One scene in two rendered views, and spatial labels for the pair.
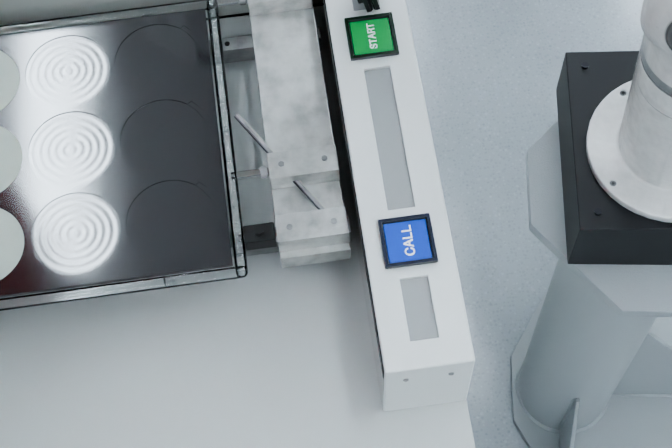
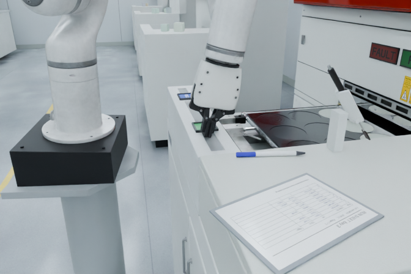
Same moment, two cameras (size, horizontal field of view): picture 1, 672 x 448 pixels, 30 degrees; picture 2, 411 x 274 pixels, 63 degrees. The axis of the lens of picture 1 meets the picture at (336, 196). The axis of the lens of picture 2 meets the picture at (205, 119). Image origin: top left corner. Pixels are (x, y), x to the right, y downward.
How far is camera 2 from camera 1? 1.81 m
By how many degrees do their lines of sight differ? 95
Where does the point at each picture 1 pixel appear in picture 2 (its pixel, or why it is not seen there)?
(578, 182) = (121, 122)
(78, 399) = not seen: hidden behind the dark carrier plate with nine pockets
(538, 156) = (129, 165)
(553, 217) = (129, 152)
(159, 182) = (282, 124)
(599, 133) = (107, 127)
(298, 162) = (230, 126)
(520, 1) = not seen: outside the picture
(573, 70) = (109, 147)
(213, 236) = (255, 117)
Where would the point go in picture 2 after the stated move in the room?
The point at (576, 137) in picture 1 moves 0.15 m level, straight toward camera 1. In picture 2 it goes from (117, 131) to (140, 113)
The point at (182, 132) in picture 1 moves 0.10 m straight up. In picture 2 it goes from (281, 133) to (284, 99)
